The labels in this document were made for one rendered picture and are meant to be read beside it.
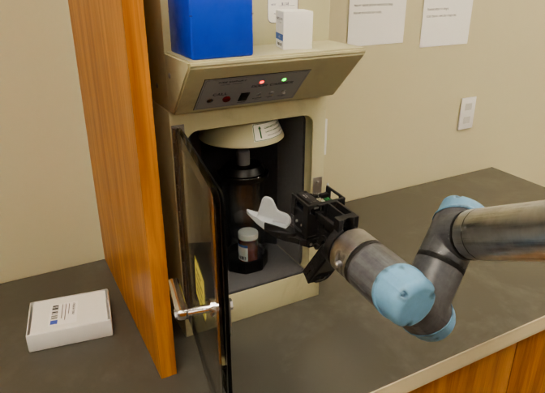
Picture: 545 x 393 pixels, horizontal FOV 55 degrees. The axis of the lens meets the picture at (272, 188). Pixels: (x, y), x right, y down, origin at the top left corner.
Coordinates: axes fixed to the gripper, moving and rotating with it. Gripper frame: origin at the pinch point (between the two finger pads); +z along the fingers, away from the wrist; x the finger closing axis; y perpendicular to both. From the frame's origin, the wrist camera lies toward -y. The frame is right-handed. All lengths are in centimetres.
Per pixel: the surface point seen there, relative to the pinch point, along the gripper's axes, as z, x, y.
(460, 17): 52, -94, 22
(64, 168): 51, 32, -7
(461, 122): 50, -101, -14
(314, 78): 2.2, -6.6, 22.5
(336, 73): 1.6, -10.8, 23.1
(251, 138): 10.7, 1.3, 9.7
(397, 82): 51, -70, 3
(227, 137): 12.9, 5.4, 9.8
